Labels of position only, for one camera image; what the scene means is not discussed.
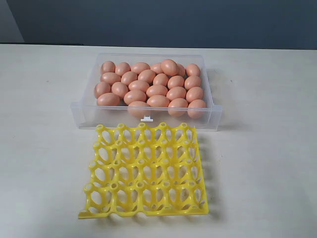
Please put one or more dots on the clear plastic box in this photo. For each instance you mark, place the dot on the clear plastic box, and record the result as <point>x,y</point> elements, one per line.
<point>87,114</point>

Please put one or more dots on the yellow plastic egg tray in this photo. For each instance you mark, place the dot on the yellow plastic egg tray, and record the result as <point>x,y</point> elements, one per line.
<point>156,171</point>

